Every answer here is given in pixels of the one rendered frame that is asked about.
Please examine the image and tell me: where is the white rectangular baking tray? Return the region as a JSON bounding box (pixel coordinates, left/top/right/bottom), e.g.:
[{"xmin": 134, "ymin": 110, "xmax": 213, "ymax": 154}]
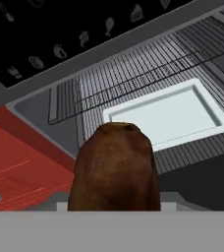
[{"xmin": 102, "ymin": 78, "xmax": 224, "ymax": 153}]

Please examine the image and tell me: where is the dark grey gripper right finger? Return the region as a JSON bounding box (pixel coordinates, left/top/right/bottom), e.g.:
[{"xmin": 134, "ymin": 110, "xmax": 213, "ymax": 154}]
[{"xmin": 158, "ymin": 191, "xmax": 213, "ymax": 212}]

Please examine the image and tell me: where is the dark oven door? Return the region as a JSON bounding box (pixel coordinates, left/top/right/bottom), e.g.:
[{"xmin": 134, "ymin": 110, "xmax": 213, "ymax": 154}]
[{"xmin": 156, "ymin": 148, "xmax": 224, "ymax": 212}]

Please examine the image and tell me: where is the black and grey oven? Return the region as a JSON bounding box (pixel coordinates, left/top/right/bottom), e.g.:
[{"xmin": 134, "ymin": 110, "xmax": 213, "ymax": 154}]
[{"xmin": 0, "ymin": 0, "xmax": 224, "ymax": 212}]

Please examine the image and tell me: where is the red cupboard front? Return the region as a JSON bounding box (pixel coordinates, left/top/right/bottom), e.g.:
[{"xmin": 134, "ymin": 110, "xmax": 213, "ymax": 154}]
[{"xmin": 0, "ymin": 105, "xmax": 78, "ymax": 212}]

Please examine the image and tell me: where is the brown sweet potato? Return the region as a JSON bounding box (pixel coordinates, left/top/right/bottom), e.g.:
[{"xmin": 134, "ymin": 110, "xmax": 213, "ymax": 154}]
[{"xmin": 67, "ymin": 121, "xmax": 162, "ymax": 212}]

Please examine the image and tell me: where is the dark wire oven rack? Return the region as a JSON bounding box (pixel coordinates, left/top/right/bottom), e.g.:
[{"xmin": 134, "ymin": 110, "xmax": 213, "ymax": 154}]
[
  {"xmin": 47, "ymin": 17, "xmax": 224, "ymax": 126},
  {"xmin": 75, "ymin": 48, "xmax": 224, "ymax": 175}
]

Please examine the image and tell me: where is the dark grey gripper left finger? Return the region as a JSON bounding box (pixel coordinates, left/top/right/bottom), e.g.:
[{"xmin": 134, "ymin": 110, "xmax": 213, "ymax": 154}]
[{"xmin": 28, "ymin": 191, "xmax": 72, "ymax": 212}]

